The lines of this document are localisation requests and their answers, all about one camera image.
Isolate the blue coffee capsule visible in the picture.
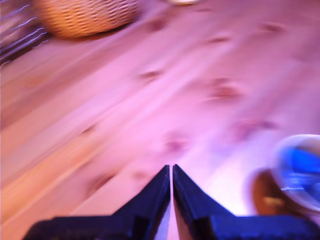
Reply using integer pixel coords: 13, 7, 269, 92
281, 146, 320, 191

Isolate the dark printed coffee mug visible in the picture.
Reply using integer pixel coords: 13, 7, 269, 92
271, 134, 320, 214

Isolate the round brown coaster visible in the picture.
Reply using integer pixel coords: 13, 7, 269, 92
250, 169, 301, 216

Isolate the woven wicker basket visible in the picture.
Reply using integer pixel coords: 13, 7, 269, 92
34, 0, 141, 39

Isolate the small white round camera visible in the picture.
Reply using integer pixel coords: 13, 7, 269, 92
166, 0, 201, 6

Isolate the metal wire rack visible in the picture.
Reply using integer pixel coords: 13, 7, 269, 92
0, 4, 49, 66

